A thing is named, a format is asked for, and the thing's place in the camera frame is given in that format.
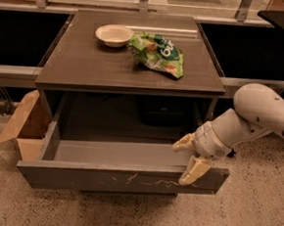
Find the open cardboard box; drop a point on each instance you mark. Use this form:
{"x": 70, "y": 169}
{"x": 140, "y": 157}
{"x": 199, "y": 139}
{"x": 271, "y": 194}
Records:
{"x": 27, "y": 126}

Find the white bowl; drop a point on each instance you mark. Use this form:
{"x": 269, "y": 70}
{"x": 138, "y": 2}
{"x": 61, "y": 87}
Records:
{"x": 114, "y": 35}

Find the dark grey drawer cabinet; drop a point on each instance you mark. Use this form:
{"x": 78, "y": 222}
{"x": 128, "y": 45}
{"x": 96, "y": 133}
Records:
{"x": 81, "y": 63}

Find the metal window railing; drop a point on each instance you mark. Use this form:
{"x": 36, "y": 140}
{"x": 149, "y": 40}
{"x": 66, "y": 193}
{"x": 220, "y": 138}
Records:
{"x": 24, "y": 77}

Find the grey top drawer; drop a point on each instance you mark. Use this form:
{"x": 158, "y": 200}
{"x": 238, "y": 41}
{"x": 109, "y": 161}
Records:
{"x": 99, "y": 144}

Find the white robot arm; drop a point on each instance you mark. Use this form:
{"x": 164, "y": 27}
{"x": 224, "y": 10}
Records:
{"x": 257, "y": 111}

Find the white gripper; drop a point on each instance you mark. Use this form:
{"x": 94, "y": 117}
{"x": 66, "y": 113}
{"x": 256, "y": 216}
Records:
{"x": 206, "y": 142}

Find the green chip bag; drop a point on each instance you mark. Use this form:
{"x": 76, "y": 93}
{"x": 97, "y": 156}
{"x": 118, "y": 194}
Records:
{"x": 157, "y": 52}

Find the black object inside drawer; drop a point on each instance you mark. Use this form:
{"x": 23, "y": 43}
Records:
{"x": 165, "y": 111}

